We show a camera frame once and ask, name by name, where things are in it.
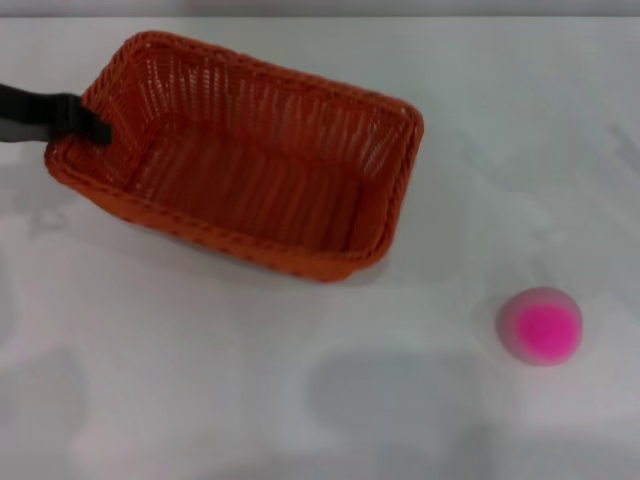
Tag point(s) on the pink foam ball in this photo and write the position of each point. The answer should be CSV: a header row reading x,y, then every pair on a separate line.
x,y
542,327

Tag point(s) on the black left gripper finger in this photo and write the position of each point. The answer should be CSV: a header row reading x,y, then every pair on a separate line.
x,y
22,129
60,102

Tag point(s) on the orange woven plastic basket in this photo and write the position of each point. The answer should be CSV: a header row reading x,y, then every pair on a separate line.
x,y
250,190

